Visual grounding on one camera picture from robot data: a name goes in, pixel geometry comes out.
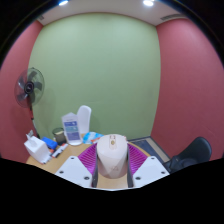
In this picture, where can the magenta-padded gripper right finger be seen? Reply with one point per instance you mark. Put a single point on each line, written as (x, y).
(148, 168)

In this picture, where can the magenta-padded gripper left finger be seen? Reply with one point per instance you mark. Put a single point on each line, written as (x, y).
(75, 168)

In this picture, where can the pale pink computer mouse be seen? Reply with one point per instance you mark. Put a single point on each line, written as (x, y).
(112, 155)

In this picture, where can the black and white marker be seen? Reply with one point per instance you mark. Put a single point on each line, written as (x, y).
(62, 148)
(55, 154)

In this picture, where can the blue snack packet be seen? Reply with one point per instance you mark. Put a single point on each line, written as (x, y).
(90, 137)

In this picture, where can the blue whiteboard eraser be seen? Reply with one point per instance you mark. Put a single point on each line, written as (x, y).
(50, 142)

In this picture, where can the black mesh pen cup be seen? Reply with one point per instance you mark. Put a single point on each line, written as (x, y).
(59, 136)

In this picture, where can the white tissue box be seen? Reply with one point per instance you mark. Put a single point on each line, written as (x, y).
(36, 150)

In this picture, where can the black office chair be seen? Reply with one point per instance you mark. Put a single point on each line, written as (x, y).
(195, 151)

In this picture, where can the white plastic chair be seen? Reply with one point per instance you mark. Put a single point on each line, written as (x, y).
(84, 118)

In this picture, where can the black standing fan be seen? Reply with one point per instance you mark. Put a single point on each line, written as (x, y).
(29, 87)

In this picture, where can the round ceiling light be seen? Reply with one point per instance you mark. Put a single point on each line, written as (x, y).
(63, 2)
(148, 2)

